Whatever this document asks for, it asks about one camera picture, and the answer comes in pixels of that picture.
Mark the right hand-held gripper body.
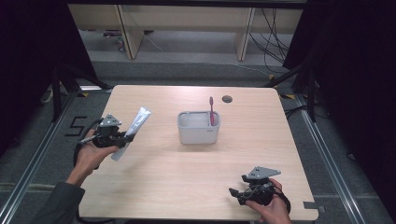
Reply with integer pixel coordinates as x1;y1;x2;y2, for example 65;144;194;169
241;165;282;206

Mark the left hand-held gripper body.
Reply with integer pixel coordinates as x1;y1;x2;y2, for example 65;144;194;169
92;113;128;149

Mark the white toothpaste tube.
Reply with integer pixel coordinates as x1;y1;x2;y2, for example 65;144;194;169
110;105;153;162

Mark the grey toothbrush holder box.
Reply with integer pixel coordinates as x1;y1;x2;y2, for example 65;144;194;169
177;110;221;146

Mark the pink toothbrush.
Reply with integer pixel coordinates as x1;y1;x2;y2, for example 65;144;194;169
208;95;217;127

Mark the person's left hand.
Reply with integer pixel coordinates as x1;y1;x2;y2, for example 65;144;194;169
73;129;120;177

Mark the person's right hand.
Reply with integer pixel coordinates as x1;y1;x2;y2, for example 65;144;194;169
245;177;292;224

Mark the grey tape patch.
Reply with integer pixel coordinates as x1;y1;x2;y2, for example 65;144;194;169
303;201;327;215

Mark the black metal stand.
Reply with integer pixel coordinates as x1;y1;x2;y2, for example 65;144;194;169
262;49;318;123
50;63;114;123

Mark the small red dark clutter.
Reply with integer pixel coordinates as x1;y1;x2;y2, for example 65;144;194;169
101;29;126;52

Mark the black curtain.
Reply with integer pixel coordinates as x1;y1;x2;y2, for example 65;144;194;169
282;0;396;216
0;0;98;157

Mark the pale wooden desk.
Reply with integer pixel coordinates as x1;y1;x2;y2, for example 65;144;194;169
67;3;304;62

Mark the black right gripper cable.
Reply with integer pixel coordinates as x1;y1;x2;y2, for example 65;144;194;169
273;189;292;215

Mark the aluminium floor rail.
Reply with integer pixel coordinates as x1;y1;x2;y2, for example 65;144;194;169
294;93;368;224
0;91;78;224

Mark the bundle of black hanging cables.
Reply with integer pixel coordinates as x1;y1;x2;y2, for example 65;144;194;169
247;7;291;75

